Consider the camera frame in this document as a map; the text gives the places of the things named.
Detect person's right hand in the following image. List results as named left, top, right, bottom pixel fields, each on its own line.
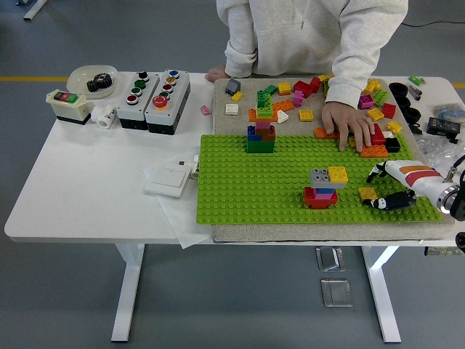
left=203, top=65, right=230, bottom=81

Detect robot right hand white shell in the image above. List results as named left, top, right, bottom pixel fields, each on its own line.
left=363, top=159, right=445, bottom=212

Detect person's left hand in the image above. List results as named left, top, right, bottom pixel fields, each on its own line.
left=321, top=101, right=376, bottom=153

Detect green studded baseplate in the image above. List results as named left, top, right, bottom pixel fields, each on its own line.
left=196, top=133, right=443, bottom=225

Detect red long toy brick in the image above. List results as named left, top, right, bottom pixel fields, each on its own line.
left=370, top=123, right=387, bottom=145

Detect orange flat toy brick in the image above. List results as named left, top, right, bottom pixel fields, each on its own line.
left=248, top=108, right=280, bottom=123

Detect light grey long toy brick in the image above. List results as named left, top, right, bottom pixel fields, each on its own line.
left=310, top=169, right=348, bottom=190

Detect dark green toy brick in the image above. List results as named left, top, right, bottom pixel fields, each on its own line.
left=247, top=139, right=276, bottom=154

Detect red wide toy brick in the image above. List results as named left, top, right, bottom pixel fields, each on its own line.
left=303, top=186, right=339, bottom=210

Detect clear plastic bags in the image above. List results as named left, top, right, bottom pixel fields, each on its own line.
left=416, top=134, right=465, bottom=168

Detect grey-brown mat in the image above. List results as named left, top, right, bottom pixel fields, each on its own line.
left=211, top=77, right=458, bottom=244

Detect black electronic device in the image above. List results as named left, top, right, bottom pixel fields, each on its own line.
left=425, top=116, right=462, bottom=141

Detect grey emergency stop control box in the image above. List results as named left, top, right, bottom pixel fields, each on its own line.
left=144, top=68, right=192, bottom=136

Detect blue item in bag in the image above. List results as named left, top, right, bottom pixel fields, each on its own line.
left=430, top=103, right=465, bottom=121

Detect small metal tool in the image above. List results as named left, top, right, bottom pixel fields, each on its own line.
left=406, top=83, right=424, bottom=102

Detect person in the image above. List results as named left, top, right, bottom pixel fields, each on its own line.
left=216, top=0, right=410, bottom=79

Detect grey three-button control box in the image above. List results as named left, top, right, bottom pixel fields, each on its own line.
left=116, top=71, right=161, bottom=131

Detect metal floor plate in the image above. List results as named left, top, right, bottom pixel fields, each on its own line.
left=320, top=278, right=354, bottom=308
left=315, top=246, right=347, bottom=273

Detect white pipe tee fitting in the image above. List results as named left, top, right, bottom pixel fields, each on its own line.
left=89, top=104, right=118, bottom=129

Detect white table leg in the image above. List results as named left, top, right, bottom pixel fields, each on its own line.
left=361, top=246, right=403, bottom=345
left=110, top=244, right=146, bottom=343

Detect white plastic bowl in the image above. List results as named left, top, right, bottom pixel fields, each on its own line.
left=66, top=64, right=119, bottom=100

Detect white paper sheet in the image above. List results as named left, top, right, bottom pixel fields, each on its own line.
left=141, top=161, right=215, bottom=251

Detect white wall switch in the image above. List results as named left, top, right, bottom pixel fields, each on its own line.
left=144, top=165, right=193, bottom=199

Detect black floor cable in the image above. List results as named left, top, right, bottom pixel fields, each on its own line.
left=403, top=20, right=465, bottom=28

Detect red green rocker switch box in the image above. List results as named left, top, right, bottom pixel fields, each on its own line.
left=45, top=89, right=92, bottom=127

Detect white frame foot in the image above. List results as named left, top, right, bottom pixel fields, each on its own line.
left=22, top=0, right=48, bottom=21

